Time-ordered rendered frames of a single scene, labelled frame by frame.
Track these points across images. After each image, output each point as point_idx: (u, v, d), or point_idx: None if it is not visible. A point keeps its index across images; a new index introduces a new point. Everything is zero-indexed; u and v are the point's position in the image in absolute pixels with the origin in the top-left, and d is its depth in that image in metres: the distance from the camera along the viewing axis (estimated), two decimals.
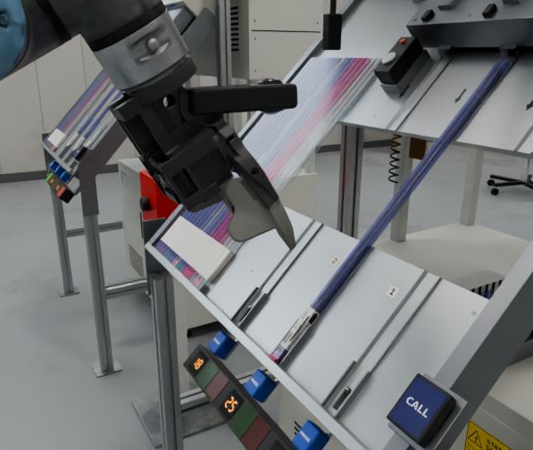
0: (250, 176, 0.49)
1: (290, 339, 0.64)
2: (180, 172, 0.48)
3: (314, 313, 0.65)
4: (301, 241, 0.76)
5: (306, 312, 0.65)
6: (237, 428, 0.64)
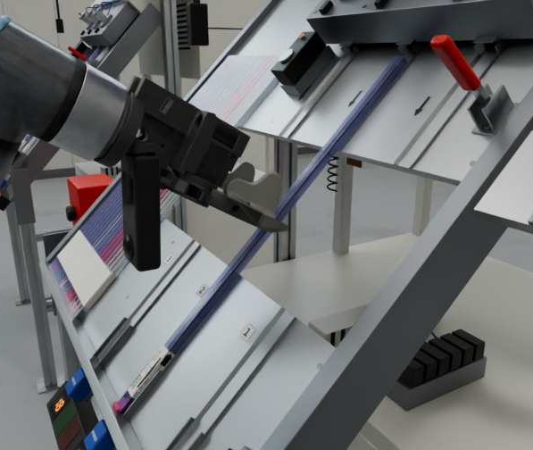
0: None
1: (137, 385, 0.55)
2: None
3: (167, 354, 0.55)
4: (178, 264, 0.66)
5: (159, 353, 0.56)
6: None
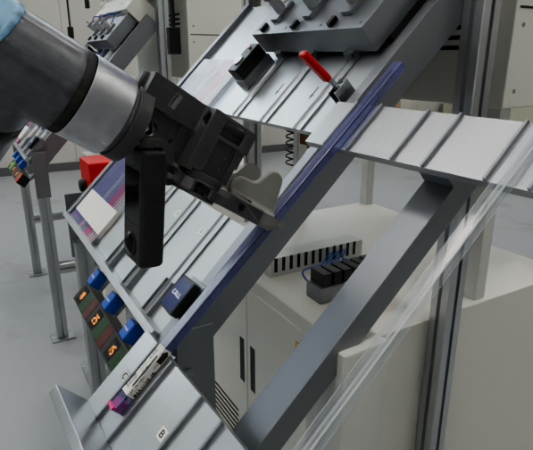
0: None
1: (133, 383, 0.54)
2: None
3: (164, 353, 0.54)
4: None
5: (155, 351, 0.55)
6: (95, 333, 0.86)
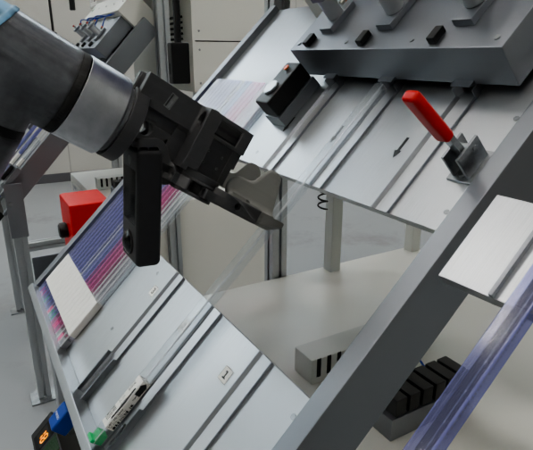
0: None
1: None
2: None
3: None
4: (162, 297, 0.67)
5: None
6: None
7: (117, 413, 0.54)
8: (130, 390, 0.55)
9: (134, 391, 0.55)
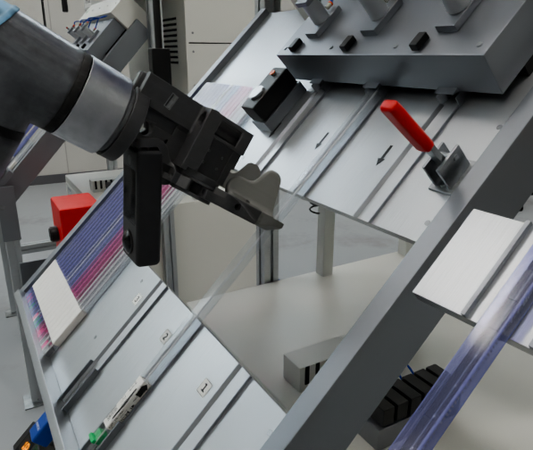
0: None
1: None
2: None
3: None
4: (145, 305, 0.66)
5: None
6: None
7: (118, 413, 0.54)
8: (131, 390, 0.55)
9: (135, 391, 0.55)
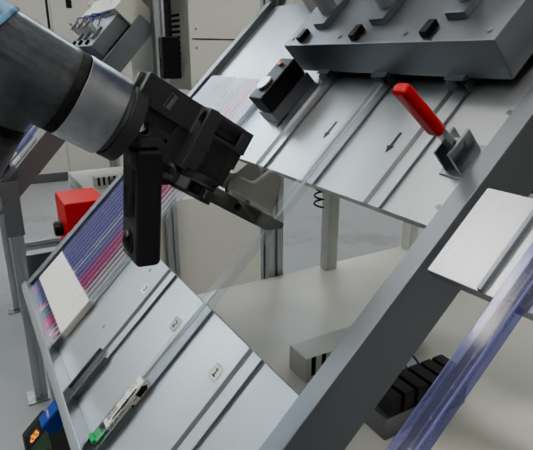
0: None
1: None
2: None
3: None
4: (154, 295, 0.66)
5: None
6: None
7: (118, 413, 0.54)
8: (131, 391, 0.55)
9: (135, 392, 0.55)
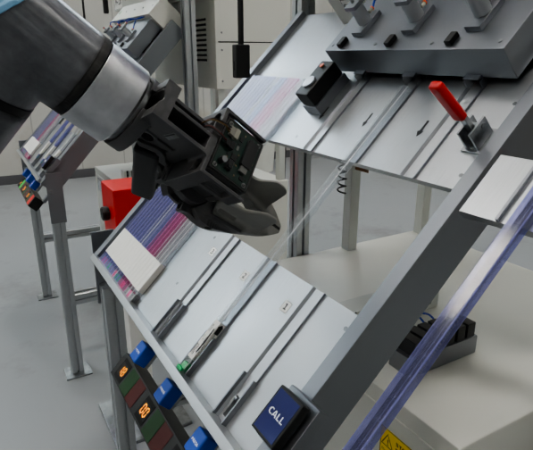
0: None
1: None
2: (229, 125, 0.48)
3: None
4: (220, 255, 0.80)
5: None
6: (146, 433, 0.68)
7: (200, 348, 0.68)
8: (210, 330, 0.69)
9: (213, 331, 0.69)
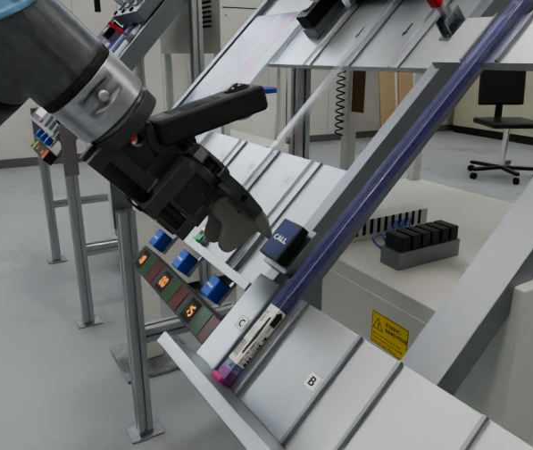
0: (238, 201, 0.51)
1: (244, 350, 0.45)
2: (165, 206, 0.48)
3: (278, 313, 0.46)
4: (229, 156, 0.90)
5: (267, 312, 0.46)
6: (166, 295, 0.78)
7: None
8: None
9: None
